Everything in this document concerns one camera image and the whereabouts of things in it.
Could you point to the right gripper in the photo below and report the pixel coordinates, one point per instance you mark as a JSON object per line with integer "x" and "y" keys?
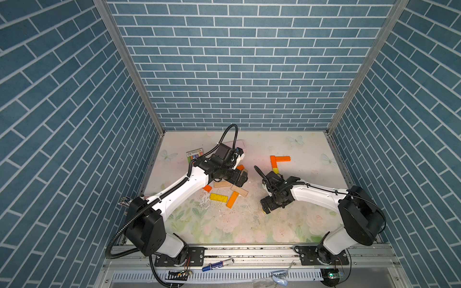
{"x": 269, "y": 205}

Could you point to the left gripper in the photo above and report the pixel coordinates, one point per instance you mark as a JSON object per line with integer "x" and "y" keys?
{"x": 234, "y": 180}

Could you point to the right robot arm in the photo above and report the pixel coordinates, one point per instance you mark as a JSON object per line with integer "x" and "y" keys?
{"x": 362, "y": 218}

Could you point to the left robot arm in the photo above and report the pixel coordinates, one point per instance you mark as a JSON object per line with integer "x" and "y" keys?
{"x": 145, "y": 217}

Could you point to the natural wood block left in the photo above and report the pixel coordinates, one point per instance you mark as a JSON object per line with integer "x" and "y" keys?
{"x": 222, "y": 184}

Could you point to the natural wood block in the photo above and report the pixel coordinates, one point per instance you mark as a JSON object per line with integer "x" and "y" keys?
{"x": 222, "y": 184}
{"x": 240, "y": 191}

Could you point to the pink pencil case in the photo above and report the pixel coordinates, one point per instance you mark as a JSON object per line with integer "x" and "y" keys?
{"x": 240, "y": 144}

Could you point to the natural wood block lower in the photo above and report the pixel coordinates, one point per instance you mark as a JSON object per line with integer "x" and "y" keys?
{"x": 240, "y": 191}

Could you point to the coloured marker box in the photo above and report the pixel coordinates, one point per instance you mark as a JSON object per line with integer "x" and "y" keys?
{"x": 193, "y": 154}

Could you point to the blue screwdriver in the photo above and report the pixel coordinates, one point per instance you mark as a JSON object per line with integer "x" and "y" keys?
{"x": 218, "y": 265}

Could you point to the pink pen cup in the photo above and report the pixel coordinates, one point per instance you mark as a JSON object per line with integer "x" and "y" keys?
{"x": 125, "y": 201}

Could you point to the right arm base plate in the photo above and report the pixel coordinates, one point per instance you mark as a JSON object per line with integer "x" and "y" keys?
{"x": 313, "y": 255}

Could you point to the aluminium rail frame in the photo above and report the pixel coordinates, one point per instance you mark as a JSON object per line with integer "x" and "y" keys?
{"x": 374, "y": 266}

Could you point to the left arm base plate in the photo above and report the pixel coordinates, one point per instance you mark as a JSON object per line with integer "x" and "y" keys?
{"x": 190, "y": 256}

